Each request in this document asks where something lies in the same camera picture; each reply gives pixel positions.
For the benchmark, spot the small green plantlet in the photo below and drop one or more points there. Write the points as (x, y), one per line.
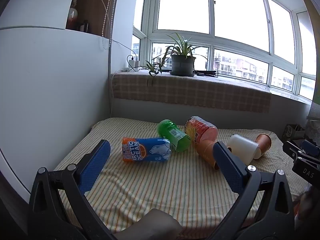
(153, 68)

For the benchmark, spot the striped bed sheet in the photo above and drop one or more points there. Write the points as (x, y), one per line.
(155, 187)

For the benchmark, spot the green plastic bottle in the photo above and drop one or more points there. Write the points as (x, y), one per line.
(175, 135)

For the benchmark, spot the small dark bottle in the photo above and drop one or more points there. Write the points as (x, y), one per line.
(84, 26)

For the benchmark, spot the brown paper cup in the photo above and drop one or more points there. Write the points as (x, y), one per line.
(206, 150)
(264, 142)

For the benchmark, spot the potted green plant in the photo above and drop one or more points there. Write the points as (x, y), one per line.
(182, 63)

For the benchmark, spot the blue and orange drink can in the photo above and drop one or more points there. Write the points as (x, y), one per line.
(147, 150)

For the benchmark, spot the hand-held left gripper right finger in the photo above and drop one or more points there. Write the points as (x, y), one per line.
(227, 167)

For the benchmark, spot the white cabinet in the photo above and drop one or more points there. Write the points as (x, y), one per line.
(50, 92)

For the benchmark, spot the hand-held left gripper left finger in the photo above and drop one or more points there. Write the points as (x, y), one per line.
(96, 165)

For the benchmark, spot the wooden wall shelf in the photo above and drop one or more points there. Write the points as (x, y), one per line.
(92, 5)

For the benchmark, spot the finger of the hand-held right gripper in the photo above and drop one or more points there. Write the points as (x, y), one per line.
(295, 152)
(311, 147)

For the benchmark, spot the white window frame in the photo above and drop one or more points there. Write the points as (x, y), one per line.
(212, 41)

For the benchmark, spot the plaid windowsill cloth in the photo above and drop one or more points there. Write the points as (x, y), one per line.
(190, 92)

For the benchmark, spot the white charger plug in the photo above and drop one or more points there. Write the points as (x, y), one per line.
(135, 62)

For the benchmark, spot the cardboard box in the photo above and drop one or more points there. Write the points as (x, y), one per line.
(293, 131)

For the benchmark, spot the patterned curtain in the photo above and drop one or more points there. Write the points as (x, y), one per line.
(314, 120)

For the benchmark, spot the white power strip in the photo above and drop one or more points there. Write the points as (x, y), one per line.
(127, 69)

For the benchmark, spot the white cup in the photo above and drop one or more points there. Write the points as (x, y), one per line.
(242, 147)

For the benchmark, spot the grey cloth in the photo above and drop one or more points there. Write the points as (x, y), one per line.
(150, 223)

